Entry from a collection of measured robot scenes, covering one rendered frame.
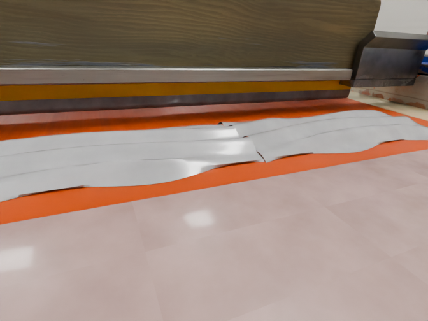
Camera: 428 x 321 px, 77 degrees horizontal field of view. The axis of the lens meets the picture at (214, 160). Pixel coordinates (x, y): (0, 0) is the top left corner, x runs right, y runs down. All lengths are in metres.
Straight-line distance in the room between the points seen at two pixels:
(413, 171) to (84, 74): 0.21
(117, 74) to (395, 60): 0.28
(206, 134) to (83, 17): 0.11
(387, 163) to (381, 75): 0.17
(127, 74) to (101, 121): 0.04
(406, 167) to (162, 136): 0.14
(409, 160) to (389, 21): 2.42
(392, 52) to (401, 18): 2.21
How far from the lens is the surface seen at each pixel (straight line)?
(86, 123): 0.22
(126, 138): 0.17
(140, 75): 0.20
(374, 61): 0.33
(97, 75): 0.20
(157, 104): 0.23
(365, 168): 0.17
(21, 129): 0.22
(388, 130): 0.24
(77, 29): 0.21
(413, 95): 0.39
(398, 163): 0.19
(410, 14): 2.53
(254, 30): 0.24
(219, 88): 0.25
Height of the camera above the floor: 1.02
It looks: 25 degrees down
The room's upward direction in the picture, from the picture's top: 3 degrees clockwise
